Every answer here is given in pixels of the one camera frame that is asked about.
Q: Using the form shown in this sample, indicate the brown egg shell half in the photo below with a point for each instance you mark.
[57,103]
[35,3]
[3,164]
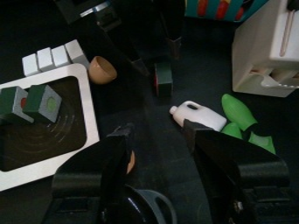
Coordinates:
[102,71]

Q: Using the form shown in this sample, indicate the white toy milk jug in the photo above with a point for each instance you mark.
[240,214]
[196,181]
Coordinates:
[202,115]

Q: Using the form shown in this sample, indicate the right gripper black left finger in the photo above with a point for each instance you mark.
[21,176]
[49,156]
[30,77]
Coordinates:
[117,151]

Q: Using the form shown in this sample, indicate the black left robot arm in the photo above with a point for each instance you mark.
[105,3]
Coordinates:
[70,8]

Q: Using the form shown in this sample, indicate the small brown toy egg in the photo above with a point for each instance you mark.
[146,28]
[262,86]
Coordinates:
[132,163]

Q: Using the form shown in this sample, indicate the white toy toaster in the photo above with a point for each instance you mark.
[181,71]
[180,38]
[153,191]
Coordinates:
[265,43]

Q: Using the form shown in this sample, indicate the green sushi piece red centre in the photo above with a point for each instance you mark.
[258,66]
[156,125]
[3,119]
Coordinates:
[11,102]

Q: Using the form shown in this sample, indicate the white tray with black centre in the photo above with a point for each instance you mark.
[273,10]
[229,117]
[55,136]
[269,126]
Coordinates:
[89,110]

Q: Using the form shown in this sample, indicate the green toy leaf vegetable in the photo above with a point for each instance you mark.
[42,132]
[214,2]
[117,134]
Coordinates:
[238,110]

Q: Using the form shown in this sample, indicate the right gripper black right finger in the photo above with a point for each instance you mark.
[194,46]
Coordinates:
[226,163]

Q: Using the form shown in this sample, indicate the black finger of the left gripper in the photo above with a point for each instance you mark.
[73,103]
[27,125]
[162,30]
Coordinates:
[176,48]
[134,59]

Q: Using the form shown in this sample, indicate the dark green sushi roll piece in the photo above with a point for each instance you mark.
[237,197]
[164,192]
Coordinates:
[166,78]

